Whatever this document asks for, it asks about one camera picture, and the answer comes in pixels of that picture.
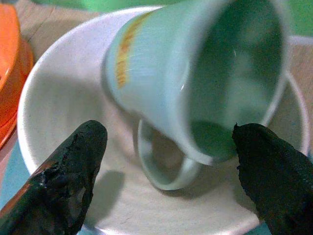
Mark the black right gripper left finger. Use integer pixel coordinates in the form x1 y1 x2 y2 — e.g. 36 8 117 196
0 119 108 235

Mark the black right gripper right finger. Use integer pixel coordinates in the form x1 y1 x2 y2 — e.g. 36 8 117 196
231 122 313 235

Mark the white mug with yellow print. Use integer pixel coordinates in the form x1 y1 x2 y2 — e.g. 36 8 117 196
101 0 291 191

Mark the white bowl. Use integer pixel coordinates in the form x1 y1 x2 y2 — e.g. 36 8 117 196
16 5 311 235

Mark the orange plastic plate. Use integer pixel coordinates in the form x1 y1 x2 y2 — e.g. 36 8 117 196
0 4 34 150

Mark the green plastic plate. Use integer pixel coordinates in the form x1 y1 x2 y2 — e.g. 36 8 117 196
31 0 313 37

